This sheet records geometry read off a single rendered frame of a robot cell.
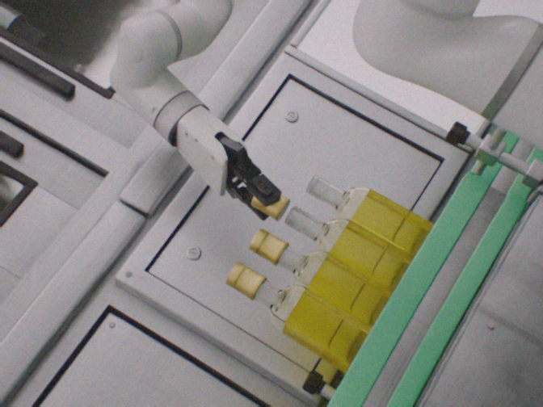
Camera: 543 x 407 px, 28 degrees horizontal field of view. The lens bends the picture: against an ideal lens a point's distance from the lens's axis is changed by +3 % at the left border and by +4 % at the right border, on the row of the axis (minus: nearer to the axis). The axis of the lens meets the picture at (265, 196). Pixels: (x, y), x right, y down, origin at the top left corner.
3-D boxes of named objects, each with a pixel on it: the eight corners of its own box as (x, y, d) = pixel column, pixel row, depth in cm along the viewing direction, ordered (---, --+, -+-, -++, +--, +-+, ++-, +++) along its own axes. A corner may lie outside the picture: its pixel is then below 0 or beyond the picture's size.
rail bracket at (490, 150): (520, 207, 144) (435, 161, 146) (565, 145, 129) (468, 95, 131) (511, 224, 143) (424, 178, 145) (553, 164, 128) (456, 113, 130)
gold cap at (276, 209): (288, 206, 148) (262, 190, 149) (292, 195, 145) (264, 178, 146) (275, 225, 147) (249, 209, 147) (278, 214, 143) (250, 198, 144)
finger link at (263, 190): (232, 175, 146) (265, 208, 144) (233, 164, 143) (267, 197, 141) (249, 162, 147) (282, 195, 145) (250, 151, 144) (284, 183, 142)
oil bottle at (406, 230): (486, 272, 147) (347, 194, 151) (497, 256, 142) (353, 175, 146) (467, 304, 145) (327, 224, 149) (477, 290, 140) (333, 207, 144)
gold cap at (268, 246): (288, 249, 145) (261, 232, 146) (290, 240, 142) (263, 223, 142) (275, 270, 144) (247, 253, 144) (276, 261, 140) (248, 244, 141)
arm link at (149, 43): (166, -7, 150) (117, 7, 143) (220, 44, 147) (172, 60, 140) (134, 75, 160) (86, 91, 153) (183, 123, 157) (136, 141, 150)
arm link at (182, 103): (154, 144, 155) (167, 157, 154) (153, 111, 147) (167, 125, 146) (193, 116, 158) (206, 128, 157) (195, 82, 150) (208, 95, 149)
